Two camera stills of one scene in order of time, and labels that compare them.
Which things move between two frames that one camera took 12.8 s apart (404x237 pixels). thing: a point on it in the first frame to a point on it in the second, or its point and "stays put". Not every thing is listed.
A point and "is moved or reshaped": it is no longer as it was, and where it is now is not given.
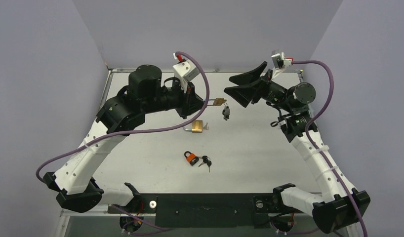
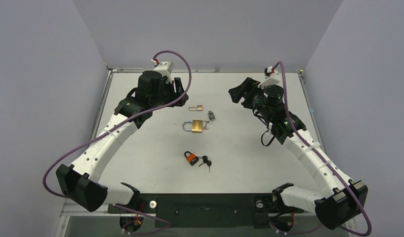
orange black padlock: (192, 159) stays put
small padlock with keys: (218, 101) is moved or reshaped
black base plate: (205, 210) stays put
